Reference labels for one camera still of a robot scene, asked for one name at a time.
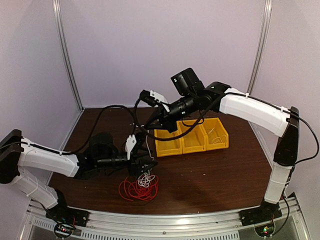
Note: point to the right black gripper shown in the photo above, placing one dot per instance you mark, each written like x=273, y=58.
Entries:
x=166, y=122

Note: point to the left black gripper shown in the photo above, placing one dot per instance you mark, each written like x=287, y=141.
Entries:
x=137, y=167

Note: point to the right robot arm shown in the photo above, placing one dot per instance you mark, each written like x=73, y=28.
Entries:
x=222, y=98

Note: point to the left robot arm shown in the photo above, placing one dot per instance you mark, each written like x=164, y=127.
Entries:
x=17, y=153

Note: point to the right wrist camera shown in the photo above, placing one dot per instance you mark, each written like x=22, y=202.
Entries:
x=153, y=98

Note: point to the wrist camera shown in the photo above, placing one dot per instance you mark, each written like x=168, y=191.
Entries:
x=133, y=144
x=153, y=98

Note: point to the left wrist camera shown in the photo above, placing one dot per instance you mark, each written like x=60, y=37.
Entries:
x=133, y=144

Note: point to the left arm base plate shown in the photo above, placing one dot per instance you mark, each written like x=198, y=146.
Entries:
x=72, y=216

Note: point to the front aluminium rail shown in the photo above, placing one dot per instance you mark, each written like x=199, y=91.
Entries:
x=221, y=225

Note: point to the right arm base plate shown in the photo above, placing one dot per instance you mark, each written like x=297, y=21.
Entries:
x=258, y=215

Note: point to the left aluminium frame post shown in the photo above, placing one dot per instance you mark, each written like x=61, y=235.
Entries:
x=65, y=53

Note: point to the aluminium frame post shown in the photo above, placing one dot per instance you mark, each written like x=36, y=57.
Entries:
x=263, y=36
x=65, y=53

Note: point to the right aluminium frame post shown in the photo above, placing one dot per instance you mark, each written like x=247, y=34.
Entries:
x=263, y=36

